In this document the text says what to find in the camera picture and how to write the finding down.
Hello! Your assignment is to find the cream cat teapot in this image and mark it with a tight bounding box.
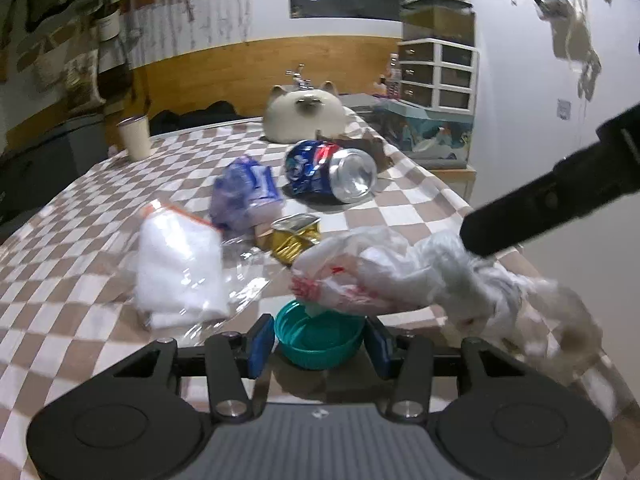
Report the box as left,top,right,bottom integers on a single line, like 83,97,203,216
262,63,347,144

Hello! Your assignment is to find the white drawer organizer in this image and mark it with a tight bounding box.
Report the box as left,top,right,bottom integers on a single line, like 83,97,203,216
397,38,480,115

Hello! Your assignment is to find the teal plastic lid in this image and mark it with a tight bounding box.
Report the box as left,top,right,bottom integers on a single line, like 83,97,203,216
274,300,364,370

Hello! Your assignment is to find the gold foil wrapper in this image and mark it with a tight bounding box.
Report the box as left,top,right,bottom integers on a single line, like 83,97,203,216
254,214,321,266

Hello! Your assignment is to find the white tissue in clear bag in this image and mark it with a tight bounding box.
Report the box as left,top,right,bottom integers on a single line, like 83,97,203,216
134,200,272,330

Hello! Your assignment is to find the brown cardboard piece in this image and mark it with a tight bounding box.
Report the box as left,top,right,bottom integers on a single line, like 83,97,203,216
334,129,393,174

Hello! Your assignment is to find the purple plastic wrapper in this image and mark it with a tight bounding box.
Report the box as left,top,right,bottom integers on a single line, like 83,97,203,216
208,155,283,233

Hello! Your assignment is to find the crushed blue soda can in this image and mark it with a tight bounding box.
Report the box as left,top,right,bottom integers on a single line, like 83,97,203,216
283,138,379,205

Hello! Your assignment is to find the glass fish tank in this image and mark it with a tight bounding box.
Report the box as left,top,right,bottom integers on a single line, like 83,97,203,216
368,100,474,169

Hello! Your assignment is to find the white plastic bag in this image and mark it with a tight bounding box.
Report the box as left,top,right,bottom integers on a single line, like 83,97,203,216
291,226,602,384

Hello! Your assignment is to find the cream paper cup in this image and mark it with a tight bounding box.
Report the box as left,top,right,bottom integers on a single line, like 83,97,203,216
117,115,151,162

